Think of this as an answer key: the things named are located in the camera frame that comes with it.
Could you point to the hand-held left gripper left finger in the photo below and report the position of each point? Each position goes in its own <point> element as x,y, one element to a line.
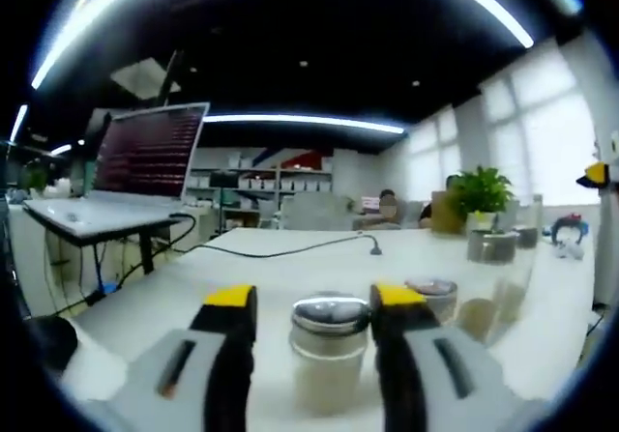
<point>227,379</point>

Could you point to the tall seasoning bottle brown powder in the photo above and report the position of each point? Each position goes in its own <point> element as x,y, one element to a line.
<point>493,248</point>

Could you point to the open white laptop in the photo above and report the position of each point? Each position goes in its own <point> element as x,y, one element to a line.
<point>145,156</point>

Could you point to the short ceiling light strip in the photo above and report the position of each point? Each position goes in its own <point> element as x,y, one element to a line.
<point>18,123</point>

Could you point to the white shelf unit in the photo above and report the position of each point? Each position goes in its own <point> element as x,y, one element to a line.
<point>261,195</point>

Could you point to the green potted plant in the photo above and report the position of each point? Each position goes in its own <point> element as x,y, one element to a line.
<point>483,190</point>

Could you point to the distant green plant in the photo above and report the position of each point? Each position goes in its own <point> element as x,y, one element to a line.
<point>35,178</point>

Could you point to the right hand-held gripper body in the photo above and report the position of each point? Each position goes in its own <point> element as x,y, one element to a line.
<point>614,161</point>

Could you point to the long distant ceiling light strip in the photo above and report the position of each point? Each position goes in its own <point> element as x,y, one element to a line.
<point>300,120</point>

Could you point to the grey headphones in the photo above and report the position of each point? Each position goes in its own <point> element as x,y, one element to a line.
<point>558,239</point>

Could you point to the black monitor on stand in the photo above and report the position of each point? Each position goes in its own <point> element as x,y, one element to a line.
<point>225,179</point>

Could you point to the row of white storage bins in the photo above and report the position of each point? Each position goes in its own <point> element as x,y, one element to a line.
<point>290,185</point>

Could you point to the white thermos bottle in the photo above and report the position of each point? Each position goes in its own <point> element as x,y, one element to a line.
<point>538,210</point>

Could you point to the long overhead ceiling light strip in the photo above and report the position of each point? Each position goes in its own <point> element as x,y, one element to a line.
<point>483,11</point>

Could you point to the small seasoning bottle white powder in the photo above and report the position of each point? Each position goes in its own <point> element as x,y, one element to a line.
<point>435,294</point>
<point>329,354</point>

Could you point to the distant laptop pink screen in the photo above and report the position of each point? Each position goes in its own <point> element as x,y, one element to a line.
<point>370,203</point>

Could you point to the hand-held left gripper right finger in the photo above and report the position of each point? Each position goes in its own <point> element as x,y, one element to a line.
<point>401,379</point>

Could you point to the blue red plush toy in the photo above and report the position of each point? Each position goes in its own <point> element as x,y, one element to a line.
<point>573,218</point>

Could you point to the black dome-shaped device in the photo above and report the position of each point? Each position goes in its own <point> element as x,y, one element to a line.
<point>50,342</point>

